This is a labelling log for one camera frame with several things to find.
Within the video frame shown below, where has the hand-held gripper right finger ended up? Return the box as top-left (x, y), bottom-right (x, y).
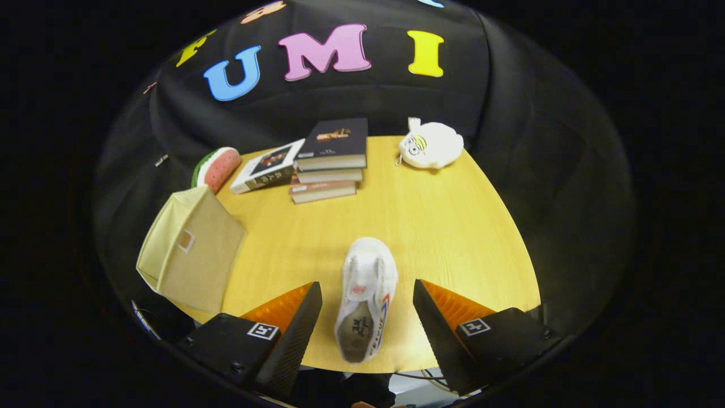
top-left (412, 279), bottom-right (567, 396)

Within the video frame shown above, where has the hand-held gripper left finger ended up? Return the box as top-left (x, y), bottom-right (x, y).
top-left (176, 282), bottom-right (323, 399)

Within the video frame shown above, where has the white canvas shoe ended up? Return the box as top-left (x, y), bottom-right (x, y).
top-left (334, 237), bottom-right (399, 364)

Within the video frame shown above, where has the beige fabric storage box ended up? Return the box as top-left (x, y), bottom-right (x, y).
top-left (136, 185), bottom-right (248, 315)

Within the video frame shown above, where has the reddish brown book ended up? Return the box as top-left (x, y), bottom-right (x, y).
top-left (289, 176), bottom-right (357, 205)

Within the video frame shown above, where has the white book with portrait cover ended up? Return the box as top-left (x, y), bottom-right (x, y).
top-left (229, 138), bottom-right (306, 195)

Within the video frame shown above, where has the watermelon slice toy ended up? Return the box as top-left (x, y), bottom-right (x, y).
top-left (191, 147), bottom-right (242, 195)

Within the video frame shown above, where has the white plush toy yellow face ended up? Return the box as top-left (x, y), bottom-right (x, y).
top-left (395, 117), bottom-right (464, 170)

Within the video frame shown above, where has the black hardcover book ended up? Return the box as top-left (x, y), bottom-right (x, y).
top-left (295, 117), bottom-right (369, 172)

